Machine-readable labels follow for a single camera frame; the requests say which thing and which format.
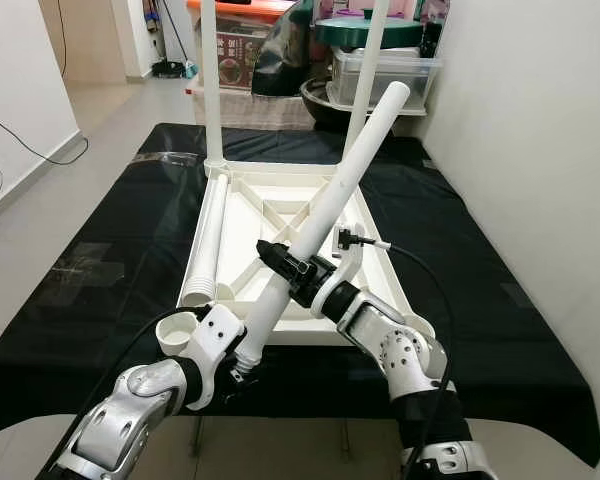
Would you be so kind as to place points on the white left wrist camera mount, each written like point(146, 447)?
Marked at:
point(215, 345)

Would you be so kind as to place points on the white plastic table leg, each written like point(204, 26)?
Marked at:
point(330, 200)
point(210, 80)
point(208, 240)
point(368, 70)

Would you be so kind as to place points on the patterned beige bench cover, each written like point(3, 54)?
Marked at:
point(250, 108)

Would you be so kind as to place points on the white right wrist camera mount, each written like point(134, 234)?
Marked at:
point(350, 258)

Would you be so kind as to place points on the clear plastic storage container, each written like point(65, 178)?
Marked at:
point(405, 75)

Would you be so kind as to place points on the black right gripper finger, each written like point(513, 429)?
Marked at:
point(280, 258)

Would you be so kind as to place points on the pink plastic box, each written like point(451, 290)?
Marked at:
point(432, 8)

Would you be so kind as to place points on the white plastic children table top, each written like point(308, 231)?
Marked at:
point(280, 205)

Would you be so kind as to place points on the clear tape strip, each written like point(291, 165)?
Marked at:
point(170, 157)

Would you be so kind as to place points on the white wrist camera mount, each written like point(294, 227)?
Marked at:
point(350, 258)
point(215, 345)

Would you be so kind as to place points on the green pot lid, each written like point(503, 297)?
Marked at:
point(345, 30)

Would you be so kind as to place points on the black wok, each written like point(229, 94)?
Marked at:
point(325, 105)

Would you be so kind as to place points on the storage box with orange lid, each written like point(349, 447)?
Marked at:
point(245, 45)

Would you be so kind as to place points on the black glossy tablecloth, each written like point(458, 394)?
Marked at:
point(480, 260)

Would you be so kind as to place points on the black plastic bag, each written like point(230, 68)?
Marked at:
point(285, 55)

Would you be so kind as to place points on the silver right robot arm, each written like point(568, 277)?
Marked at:
point(400, 350)

